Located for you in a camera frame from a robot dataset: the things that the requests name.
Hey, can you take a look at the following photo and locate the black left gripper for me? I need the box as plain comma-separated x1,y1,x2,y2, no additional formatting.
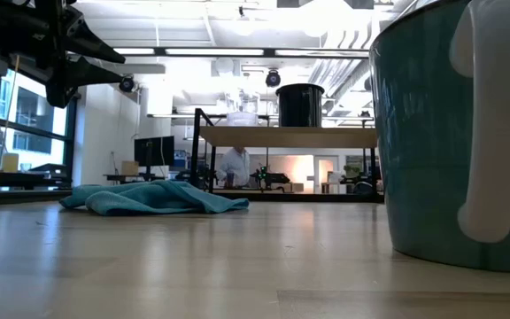
37,0,127,109

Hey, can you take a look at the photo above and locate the black mug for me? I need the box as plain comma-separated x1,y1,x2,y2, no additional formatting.
275,82,326,128

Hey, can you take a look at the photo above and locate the ceiling light strip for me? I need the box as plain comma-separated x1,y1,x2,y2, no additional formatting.
112,47,157,56
165,47,265,57
274,49,369,58

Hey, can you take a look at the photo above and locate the black computer monitor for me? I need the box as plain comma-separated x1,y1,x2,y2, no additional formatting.
134,136,175,168

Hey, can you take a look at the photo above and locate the cardboard box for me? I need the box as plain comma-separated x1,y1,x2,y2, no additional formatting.
120,159,140,176

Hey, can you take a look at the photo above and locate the black side desk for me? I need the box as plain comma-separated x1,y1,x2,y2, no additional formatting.
0,162,73,190

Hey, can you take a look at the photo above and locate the background work table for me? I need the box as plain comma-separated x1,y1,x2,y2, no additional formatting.
103,173,172,183

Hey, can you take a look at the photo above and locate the yellow box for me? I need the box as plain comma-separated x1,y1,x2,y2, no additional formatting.
1,152,19,173

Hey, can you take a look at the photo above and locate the teal cloth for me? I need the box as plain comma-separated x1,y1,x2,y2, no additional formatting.
58,179,251,217

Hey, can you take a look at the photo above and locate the person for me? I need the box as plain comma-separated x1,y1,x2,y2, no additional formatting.
216,145,251,190

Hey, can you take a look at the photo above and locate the black window frame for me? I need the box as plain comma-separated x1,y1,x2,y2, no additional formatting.
0,66,79,196

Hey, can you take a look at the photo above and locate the black aluminium rig frame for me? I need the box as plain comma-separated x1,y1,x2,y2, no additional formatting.
0,188,384,206

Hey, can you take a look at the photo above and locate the wooden shelf with black frame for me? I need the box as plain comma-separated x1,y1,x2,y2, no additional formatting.
190,107,378,196

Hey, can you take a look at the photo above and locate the teal mug with white handle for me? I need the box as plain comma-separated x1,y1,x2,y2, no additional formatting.
368,0,510,275

